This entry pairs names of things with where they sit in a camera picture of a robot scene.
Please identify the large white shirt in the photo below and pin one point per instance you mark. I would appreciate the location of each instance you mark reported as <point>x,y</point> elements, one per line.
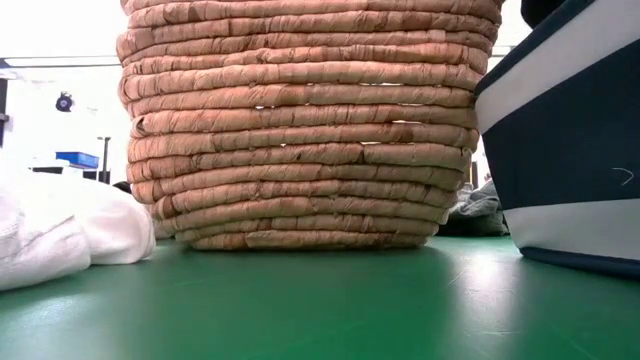
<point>60,235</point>

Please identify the black pole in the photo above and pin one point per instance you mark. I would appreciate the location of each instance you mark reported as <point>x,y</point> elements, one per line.
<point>105,160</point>

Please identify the green table mat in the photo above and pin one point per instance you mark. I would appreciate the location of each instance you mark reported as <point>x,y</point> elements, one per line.
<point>320,310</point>

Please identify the blue crate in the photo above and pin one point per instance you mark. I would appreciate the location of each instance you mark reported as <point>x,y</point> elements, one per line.
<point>77,160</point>

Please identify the woven wicker basket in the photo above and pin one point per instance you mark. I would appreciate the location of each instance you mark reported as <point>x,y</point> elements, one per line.
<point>300,150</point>

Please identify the navy fabric storage bin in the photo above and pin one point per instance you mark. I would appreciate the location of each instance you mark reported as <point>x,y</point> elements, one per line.
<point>560,150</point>

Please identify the white knit garment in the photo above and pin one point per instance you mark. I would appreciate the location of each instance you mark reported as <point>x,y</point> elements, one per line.
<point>480,210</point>

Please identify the black round device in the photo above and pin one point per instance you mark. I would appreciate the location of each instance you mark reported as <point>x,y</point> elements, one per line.
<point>64,102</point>

